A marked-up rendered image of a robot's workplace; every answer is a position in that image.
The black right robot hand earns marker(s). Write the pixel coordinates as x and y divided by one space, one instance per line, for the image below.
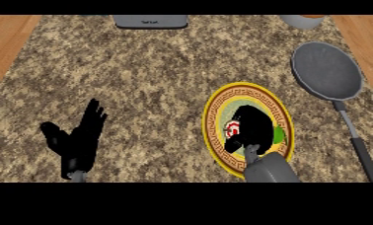
256 127

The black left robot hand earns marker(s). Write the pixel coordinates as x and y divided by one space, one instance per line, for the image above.
80 143

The red and white cupcake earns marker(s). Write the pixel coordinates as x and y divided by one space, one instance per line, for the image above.
232 128

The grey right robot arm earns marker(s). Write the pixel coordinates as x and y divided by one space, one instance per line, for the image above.
267 168

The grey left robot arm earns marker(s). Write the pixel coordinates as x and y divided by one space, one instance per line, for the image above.
77 176

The yellow patterned plate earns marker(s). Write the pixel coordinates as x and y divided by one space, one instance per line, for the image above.
216 120

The grey frying pan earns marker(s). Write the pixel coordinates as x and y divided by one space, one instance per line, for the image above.
325 71

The grey flat appliance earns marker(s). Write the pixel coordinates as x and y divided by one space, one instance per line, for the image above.
151 21

